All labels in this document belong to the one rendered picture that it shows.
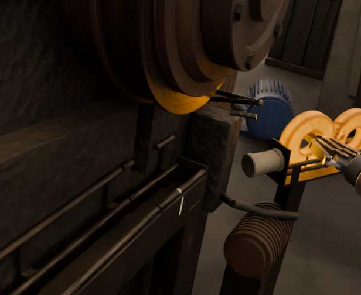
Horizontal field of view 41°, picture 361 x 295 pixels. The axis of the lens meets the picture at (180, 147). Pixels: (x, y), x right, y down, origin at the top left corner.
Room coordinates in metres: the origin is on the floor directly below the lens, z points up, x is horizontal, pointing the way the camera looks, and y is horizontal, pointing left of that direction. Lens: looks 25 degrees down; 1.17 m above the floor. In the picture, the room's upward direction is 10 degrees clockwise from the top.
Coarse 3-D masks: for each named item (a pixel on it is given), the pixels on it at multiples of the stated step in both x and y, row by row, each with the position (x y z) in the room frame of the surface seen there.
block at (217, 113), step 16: (208, 112) 1.03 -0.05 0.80; (224, 112) 1.05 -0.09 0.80; (192, 128) 1.02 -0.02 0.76; (208, 128) 1.00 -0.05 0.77; (224, 128) 0.99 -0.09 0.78; (192, 144) 1.02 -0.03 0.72; (208, 144) 1.00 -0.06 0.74; (224, 144) 0.99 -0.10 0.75; (208, 160) 1.00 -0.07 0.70; (224, 160) 0.99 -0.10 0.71; (208, 176) 0.99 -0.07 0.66; (224, 176) 1.01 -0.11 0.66; (208, 192) 0.99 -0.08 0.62; (224, 192) 1.03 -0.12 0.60; (208, 208) 0.99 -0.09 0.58
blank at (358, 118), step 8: (344, 112) 1.23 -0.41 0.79; (352, 112) 1.22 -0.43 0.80; (360, 112) 1.22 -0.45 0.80; (336, 120) 1.21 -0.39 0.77; (344, 120) 1.20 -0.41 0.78; (352, 120) 1.21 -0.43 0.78; (360, 120) 1.22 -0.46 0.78; (336, 128) 1.20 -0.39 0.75; (344, 128) 1.20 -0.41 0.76; (352, 128) 1.21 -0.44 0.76; (360, 128) 1.24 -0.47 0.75; (336, 136) 1.19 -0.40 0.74; (344, 136) 1.20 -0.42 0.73; (360, 136) 1.25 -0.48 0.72; (352, 144) 1.25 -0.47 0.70; (360, 144) 1.24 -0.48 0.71
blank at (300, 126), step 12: (300, 120) 1.13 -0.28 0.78; (312, 120) 1.13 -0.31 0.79; (324, 120) 1.15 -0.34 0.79; (288, 132) 1.12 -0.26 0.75; (300, 132) 1.12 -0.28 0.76; (324, 132) 1.16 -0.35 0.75; (288, 144) 1.11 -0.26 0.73; (300, 144) 1.13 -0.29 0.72; (300, 156) 1.13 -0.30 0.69; (312, 156) 1.16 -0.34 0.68
